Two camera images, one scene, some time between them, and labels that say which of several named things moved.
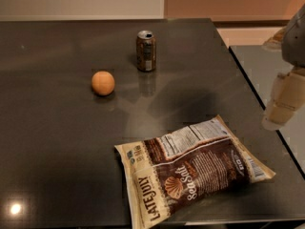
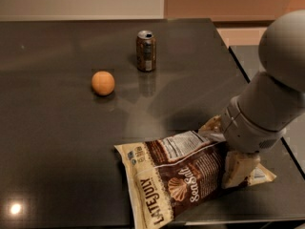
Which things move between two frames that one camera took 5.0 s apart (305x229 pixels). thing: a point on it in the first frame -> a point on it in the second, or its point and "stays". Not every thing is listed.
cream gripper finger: (274, 43) -> (213, 126)
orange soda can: (146, 51) stays
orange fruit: (103, 83) stays
